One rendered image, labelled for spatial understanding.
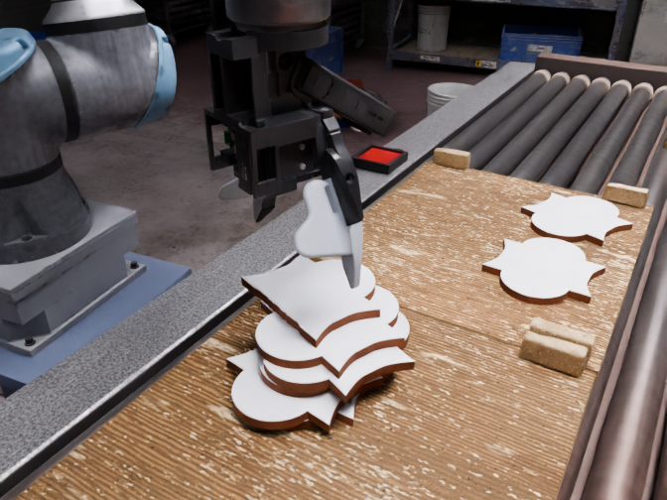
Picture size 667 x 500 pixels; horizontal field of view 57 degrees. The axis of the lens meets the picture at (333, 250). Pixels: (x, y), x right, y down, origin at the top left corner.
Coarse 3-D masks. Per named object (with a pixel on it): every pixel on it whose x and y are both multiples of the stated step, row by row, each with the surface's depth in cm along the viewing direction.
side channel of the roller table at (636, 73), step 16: (544, 64) 162; (560, 64) 160; (576, 64) 158; (592, 64) 156; (608, 64) 155; (624, 64) 154; (640, 64) 154; (592, 80) 158; (640, 80) 152; (656, 80) 150
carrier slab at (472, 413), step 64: (256, 320) 64; (192, 384) 56; (384, 384) 56; (448, 384) 56; (512, 384) 56; (576, 384) 56; (128, 448) 50; (192, 448) 50; (256, 448) 50; (320, 448) 50; (384, 448) 50; (448, 448) 50; (512, 448) 50
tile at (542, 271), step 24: (504, 240) 77; (528, 240) 77; (552, 240) 77; (504, 264) 72; (528, 264) 72; (552, 264) 72; (576, 264) 72; (504, 288) 69; (528, 288) 68; (552, 288) 68; (576, 288) 68
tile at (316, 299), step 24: (312, 264) 62; (336, 264) 62; (264, 288) 58; (288, 288) 58; (312, 288) 58; (336, 288) 58; (360, 288) 58; (288, 312) 55; (312, 312) 55; (336, 312) 55; (360, 312) 55; (312, 336) 52
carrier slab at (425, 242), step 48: (432, 192) 92; (480, 192) 92; (528, 192) 92; (576, 192) 92; (384, 240) 79; (432, 240) 79; (480, 240) 79; (624, 240) 79; (384, 288) 70; (432, 288) 70; (480, 288) 70; (624, 288) 70
